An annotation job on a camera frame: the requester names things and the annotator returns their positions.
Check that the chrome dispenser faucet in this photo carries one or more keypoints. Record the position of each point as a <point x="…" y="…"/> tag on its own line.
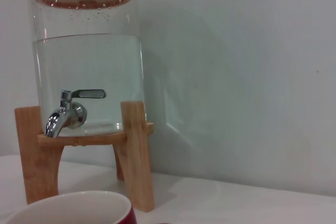
<point x="67" y="115"/>

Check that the red ceramic cup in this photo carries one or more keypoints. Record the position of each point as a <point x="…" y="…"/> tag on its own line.
<point x="78" y="208"/>

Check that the wooden dispenser stand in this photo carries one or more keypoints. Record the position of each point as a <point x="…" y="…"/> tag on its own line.
<point x="136" y="155"/>

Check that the glass water dispenser jar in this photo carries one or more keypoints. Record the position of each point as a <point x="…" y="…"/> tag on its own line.
<point x="89" y="77"/>

